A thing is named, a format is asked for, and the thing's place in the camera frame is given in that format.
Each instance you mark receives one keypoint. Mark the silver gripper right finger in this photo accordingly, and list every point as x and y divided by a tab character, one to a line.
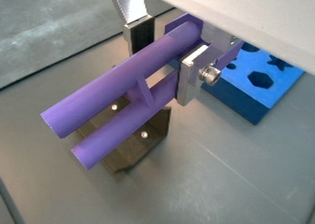
203	63

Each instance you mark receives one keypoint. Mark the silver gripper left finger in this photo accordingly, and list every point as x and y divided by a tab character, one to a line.
138	23

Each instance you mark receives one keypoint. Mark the purple three prong object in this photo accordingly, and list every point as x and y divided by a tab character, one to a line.
125	81

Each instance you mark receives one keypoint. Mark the blue foam shape board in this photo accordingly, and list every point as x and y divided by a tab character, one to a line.
253	83

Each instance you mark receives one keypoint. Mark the dark curved fixture stand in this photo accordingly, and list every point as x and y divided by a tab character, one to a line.
139	144

